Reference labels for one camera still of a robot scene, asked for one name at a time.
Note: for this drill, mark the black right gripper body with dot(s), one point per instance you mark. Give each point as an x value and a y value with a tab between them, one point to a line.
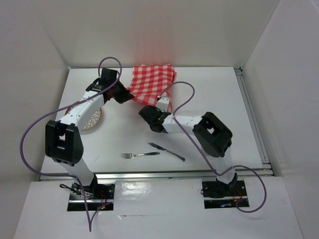
157	109

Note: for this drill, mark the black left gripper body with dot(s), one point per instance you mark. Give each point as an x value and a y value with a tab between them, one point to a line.
117	92

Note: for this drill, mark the red white checkered cloth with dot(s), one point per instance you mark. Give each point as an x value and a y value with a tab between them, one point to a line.
150	82

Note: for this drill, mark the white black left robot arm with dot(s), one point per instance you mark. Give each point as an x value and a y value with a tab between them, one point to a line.
63	143

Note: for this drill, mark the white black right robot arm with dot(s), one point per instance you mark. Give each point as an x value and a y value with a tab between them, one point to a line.
212	137

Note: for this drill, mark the floral patterned ceramic plate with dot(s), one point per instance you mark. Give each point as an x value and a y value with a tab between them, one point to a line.
94	119

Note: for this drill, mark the silver fork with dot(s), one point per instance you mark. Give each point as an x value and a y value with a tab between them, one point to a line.
131	155

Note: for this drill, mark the silver table knife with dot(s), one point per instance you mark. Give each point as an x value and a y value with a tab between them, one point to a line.
156	146

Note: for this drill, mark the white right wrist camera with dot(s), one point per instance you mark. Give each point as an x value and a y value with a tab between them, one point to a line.
163	104

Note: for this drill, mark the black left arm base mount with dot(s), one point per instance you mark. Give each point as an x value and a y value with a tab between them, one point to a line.
102	197

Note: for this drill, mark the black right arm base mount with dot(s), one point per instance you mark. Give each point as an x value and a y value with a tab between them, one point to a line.
217	198

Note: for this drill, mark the aluminium frame rail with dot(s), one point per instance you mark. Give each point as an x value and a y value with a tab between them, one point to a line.
220	90

